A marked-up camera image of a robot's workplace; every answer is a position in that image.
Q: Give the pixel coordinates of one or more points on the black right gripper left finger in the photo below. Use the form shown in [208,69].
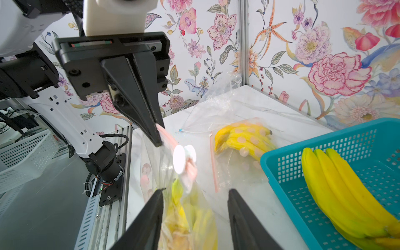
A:
[144,232]

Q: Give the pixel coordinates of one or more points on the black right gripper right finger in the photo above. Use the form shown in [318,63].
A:
[246,230]

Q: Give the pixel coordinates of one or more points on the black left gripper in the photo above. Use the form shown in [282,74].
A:
[135,65]

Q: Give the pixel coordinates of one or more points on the pink dotted zip bag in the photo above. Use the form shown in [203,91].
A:
[160,166]

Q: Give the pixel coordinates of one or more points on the yellow banana bunch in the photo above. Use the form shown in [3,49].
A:
[352,209]
[249,139]

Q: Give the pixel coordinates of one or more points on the clear zip-top bag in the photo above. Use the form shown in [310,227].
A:
[229,100]

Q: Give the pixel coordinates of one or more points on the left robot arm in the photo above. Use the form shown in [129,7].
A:
[32,78]

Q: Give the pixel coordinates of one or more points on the teal plastic basket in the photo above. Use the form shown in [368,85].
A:
[372,150]

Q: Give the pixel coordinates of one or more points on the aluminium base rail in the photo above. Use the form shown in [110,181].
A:
[105,217]

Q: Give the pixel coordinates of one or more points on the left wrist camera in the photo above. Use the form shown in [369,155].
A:
[105,17]

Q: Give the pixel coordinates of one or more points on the aluminium corner post right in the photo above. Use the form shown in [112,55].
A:
[244,41]

